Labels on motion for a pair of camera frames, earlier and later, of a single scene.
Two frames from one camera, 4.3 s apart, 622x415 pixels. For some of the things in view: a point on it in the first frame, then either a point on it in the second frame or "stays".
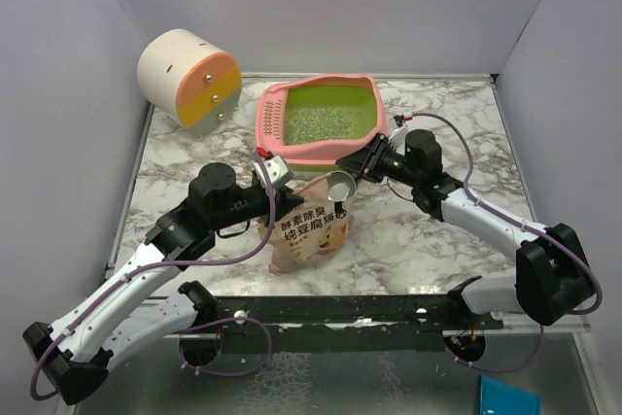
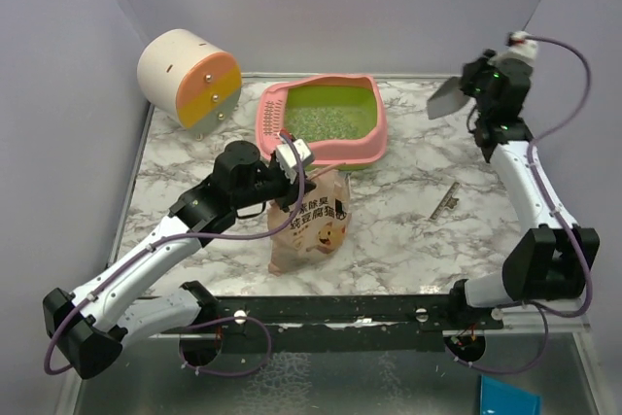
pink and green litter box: x=315 y=121 stays
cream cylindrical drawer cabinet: x=190 y=77 stays
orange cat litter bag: x=311 y=232 stays
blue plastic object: x=497 y=397 stays
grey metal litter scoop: x=340 y=186 to x=448 y=98
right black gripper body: x=390 y=163 to x=473 y=78
